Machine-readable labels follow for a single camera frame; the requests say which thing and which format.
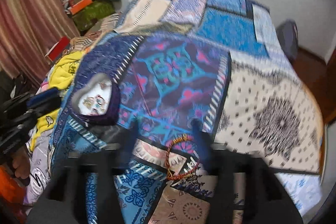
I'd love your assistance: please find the red gold braided bracelet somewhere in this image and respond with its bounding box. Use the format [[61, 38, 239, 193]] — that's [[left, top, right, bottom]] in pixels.
[[163, 134, 202, 181]]

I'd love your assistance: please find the left hand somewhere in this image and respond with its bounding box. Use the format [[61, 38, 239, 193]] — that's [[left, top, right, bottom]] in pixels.
[[11, 147, 30, 180]]

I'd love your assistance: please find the yellow cartoon blanket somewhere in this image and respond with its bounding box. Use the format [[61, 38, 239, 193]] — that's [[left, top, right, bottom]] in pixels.
[[27, 51, 85, 152]]

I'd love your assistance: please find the purple heart-shaped tin box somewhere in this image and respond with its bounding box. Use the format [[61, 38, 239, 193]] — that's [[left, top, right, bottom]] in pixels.
[[71, 73, 121, 126]]

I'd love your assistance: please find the red white box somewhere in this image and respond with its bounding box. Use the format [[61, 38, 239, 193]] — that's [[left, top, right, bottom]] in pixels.
[[45, 36, 70, 63]]

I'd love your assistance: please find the striped red curtain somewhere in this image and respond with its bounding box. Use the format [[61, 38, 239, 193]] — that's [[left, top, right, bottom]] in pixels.
[[1, 0, 79, 86]]

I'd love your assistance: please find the blue patchwork bedspread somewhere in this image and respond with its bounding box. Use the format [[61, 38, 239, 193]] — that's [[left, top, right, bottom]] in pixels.
[[48, 0, 323, 223]]

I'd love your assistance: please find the orange box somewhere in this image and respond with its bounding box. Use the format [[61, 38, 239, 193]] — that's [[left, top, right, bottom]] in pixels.
[[70, 0, 93, 15]]

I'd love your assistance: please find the striped brown quilt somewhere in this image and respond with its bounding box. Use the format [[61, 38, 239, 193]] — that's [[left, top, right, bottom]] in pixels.
[[67, 12, 121, 53]]

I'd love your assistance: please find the green patterned box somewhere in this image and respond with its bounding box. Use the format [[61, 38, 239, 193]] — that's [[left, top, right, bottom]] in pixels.
[[72, 0, 115, 32]]

